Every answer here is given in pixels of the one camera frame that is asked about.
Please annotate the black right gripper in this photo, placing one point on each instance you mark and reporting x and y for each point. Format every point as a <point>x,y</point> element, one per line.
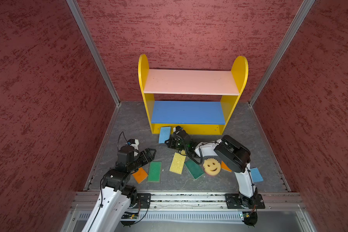
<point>172,140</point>

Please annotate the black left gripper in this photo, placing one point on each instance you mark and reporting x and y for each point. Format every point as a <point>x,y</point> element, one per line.
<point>150,157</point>

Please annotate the blue sponge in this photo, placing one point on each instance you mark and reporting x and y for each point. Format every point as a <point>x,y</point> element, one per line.
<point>164,134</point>
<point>256,175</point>

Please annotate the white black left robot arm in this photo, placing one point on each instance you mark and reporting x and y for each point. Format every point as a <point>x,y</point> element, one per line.
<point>116,196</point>

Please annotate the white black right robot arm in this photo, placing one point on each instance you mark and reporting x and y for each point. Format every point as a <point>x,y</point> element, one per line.
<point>211,155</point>

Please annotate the yellow shelf pink blue boards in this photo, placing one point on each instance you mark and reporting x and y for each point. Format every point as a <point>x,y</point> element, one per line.
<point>196,117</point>

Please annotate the light green sponge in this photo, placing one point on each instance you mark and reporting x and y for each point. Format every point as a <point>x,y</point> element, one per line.
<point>154,171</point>

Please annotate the yellow sponge lower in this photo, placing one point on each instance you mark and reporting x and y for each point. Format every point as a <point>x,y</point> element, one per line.
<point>177,163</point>

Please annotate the orange sponge left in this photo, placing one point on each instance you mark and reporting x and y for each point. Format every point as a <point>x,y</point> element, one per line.
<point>140,175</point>

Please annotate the orange sponge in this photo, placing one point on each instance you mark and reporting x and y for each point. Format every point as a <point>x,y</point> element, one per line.
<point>140,175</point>
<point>225,167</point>

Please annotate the dark green scrub sponge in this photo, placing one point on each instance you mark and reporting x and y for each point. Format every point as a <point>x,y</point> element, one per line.
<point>194,169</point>

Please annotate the yellow smiley face sponge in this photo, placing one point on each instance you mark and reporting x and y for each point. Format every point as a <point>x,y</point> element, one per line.
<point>212,166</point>

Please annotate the orange sponge right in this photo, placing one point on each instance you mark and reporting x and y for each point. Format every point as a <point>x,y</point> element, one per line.
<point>225,167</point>

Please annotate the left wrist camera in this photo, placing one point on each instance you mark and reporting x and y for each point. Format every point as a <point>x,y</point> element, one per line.
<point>133,143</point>

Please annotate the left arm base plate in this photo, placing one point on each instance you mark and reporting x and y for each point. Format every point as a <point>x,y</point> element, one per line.
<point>140,201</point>

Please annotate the aluminium rail frame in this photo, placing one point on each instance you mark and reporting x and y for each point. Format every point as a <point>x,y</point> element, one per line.
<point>211,207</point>

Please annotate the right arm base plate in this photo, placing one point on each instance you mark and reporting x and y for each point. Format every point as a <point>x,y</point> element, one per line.
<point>233,201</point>

